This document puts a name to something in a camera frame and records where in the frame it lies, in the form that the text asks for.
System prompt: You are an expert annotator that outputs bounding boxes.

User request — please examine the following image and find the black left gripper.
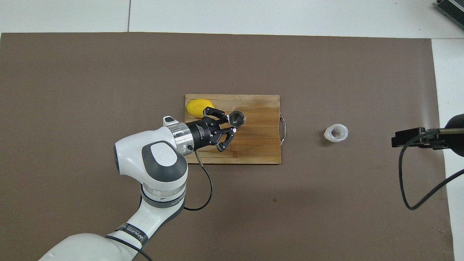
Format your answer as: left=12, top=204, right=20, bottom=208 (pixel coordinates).
left=186, top=106, right=237, bottom=152

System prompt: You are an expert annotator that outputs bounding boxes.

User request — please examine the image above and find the grey ribbed metal device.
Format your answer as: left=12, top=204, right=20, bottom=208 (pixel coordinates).
left=434, top=0, right=464, bottom=30

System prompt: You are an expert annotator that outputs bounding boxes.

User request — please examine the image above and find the wooden cutting board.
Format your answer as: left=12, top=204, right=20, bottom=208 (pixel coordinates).
left=183, top=94, right=287, bottom=165

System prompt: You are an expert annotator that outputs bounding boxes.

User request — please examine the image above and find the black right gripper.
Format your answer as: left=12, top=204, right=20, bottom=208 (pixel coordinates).
left=391, top=113, right=464, bottom=157

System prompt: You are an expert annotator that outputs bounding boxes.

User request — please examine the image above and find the brown table mat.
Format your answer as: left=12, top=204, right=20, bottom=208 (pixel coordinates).
left=0, top=32, right=456, bottom=261

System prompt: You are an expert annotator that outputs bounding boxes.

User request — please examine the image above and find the yellow lemon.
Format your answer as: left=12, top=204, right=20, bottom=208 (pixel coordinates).
left=186, top=99, right=216, bottom=119

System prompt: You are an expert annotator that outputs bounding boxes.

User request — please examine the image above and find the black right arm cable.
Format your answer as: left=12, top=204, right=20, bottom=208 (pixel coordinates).
left=398, top=130, right=464, bottom=211

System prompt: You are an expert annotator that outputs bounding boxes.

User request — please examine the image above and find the clear plastic cup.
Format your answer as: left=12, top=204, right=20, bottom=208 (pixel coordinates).
left=323, top=123, right=349, bottom=143

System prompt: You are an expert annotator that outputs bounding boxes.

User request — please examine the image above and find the steel double jigger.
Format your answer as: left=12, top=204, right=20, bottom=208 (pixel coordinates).
left=227, top=110, right=246, bottom=128

